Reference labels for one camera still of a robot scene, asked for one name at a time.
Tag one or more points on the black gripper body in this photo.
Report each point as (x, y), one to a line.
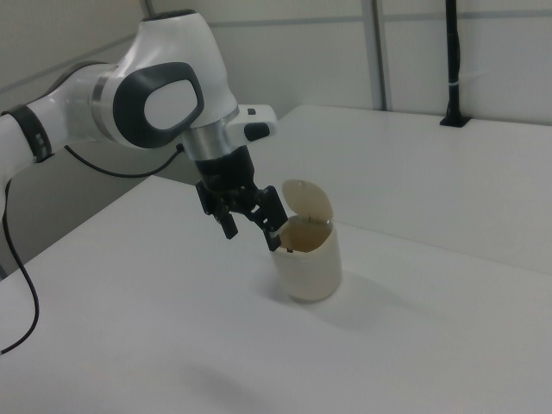
(226, 170)

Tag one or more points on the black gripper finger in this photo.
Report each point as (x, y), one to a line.
(271, 211)
(229, 224)

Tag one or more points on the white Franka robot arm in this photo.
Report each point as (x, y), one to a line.
(168, 99)

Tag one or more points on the small white lidded bin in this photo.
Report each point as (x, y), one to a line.
(308, 267)

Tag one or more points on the black pole with table mount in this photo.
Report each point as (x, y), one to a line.
(453, 64)

